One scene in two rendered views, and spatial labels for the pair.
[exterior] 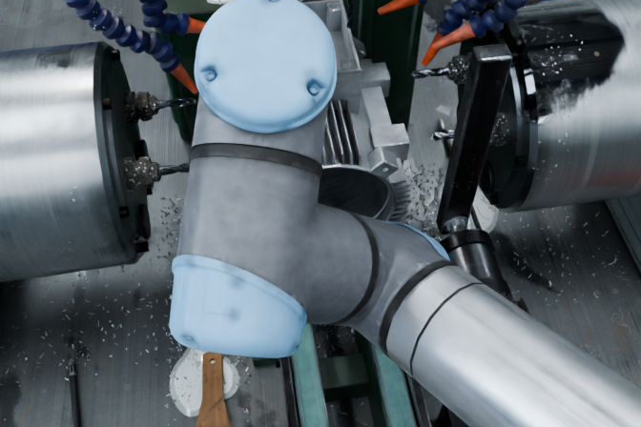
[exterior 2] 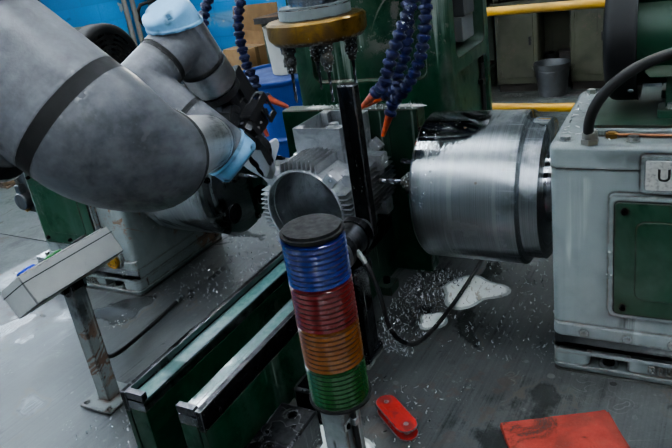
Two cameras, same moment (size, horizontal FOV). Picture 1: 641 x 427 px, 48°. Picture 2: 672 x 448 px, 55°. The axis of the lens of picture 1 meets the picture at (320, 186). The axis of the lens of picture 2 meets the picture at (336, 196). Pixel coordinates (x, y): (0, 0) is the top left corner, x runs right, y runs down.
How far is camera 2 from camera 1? 0.82 m
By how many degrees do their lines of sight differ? 43
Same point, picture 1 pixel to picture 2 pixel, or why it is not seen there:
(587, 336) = (476, 376)
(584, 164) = (443, 196)
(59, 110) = not seen: hidden behind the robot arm
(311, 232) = (155, 74)
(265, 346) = not seen: hidden behind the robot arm
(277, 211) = (141, 58)
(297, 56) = (168, 7)
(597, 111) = (452, 159)
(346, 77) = (332, 133)
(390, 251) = (201, 111)
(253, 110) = (146, 21)
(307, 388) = (245, 299)
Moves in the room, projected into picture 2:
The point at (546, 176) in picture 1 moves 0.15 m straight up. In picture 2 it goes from (419, 201) to (409, 108)
